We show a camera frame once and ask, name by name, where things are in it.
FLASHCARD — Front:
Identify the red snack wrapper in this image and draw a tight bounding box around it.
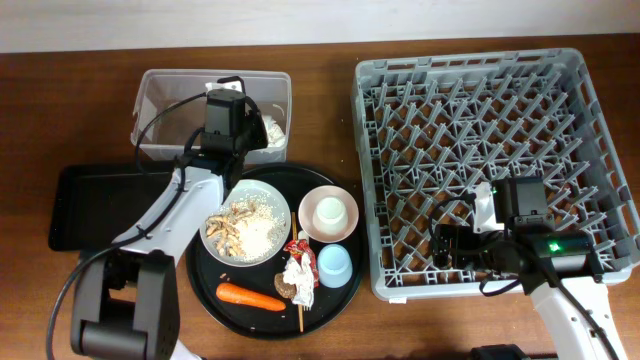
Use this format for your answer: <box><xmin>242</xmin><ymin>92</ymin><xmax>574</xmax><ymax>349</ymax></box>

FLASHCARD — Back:
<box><xmin>284</xmin><ymin>239</ymin><xmax>319</xmax><ymax>288</ymax></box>

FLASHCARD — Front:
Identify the pink plastic bowl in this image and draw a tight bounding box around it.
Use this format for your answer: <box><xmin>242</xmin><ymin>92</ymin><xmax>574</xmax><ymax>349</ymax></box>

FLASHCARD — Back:
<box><xmin>298</xmin><ymin>185</ymin><xmax>359</xmax><ymax>244</ymax></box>

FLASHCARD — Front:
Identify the white plastic cup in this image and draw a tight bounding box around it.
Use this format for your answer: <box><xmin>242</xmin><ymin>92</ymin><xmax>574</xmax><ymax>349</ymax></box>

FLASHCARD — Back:
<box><xmin>312</xmin><ymin>196</ymin><xmax>348</xmax><ymax>236</ymax></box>

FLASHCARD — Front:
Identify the light blue plastic cup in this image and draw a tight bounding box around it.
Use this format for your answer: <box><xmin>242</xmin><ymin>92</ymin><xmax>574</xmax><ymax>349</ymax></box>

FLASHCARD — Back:
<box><xmin>317</xmin><ymin>244</ymin><xmax>353</xmax><ymax>288</ymax></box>

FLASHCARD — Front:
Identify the white napkin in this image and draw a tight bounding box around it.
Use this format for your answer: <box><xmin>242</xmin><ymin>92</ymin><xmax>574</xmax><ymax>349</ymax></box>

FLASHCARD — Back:
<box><xmin>283</xmin><ymin>257</ymin><xmax>302</xmax><ymax>305</ymax></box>

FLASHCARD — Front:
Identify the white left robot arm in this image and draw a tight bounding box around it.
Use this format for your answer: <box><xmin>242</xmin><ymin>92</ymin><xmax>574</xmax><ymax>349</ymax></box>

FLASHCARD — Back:
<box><xmin>60</xmin><ymin>129</ymin><xmax>268</xmax><ymax>360</ymax></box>

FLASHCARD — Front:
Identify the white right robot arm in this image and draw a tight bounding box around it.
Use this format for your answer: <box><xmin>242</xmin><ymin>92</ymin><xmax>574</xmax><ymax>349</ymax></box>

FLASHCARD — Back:
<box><xmin>430</xmin><ymin>224</ymin><xmax>627</xmax><ymax>359</ymax></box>

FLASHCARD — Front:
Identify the clear plastic waste bin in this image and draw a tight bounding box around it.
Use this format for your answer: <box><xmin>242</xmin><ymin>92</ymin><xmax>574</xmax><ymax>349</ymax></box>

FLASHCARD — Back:
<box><xmin>130</xmin><ymin>68</ymin><xmax>293</xmax><ymax>165</ymax></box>

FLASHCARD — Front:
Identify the grey plastic dishwasher rack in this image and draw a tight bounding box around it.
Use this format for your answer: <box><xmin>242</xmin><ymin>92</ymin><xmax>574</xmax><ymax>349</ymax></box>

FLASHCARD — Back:
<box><xmin>351</xmin><ymin>48</ymin><xmax>639</xmax><ymax>303</ymax></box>

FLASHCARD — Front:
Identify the crumpled white tissue in bin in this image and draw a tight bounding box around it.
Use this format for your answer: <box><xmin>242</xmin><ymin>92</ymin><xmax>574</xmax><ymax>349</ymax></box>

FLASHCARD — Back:
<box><xmin>262</xmin><ymin>115</ymin><xmax>286</xmax><ymax>148</ymax></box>

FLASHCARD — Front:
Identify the grey bowl with food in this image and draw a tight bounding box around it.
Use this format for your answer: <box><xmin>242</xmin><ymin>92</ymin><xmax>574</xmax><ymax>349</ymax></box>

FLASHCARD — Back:
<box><xmin>199</xmin><ymin>179</ymin><xmax>291</xmax><ymax>267</ymax></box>

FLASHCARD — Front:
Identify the wooden chopstick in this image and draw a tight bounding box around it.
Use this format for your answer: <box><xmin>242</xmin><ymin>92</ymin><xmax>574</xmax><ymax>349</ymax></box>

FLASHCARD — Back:
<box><xmin>291</xmin><ymin>211</ymin><xmax>305</xmax><ymax>334</ymax></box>

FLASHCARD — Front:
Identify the round black tray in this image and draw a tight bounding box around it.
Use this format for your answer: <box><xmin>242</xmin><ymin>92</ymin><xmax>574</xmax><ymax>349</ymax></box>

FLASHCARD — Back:
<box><xmin>185</xmin><ymin>163</ymin><xmax>368</xmax><ymax>340</ymax></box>

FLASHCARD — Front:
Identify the orange carrot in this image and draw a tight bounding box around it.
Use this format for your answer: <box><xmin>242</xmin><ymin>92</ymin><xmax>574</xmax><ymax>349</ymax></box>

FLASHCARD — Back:
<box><xmin>216</xmin><ymin>283</ymin><xmax>286</xmax><ymax>312</ymax></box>

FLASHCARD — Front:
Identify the rectangular black tray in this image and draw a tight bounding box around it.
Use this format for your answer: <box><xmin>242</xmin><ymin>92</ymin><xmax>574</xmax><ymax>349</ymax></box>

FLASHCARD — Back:
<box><xmin>48</xmin><ymin>161</ymin><xmax>174</xmax><ymax>252</ymax></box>

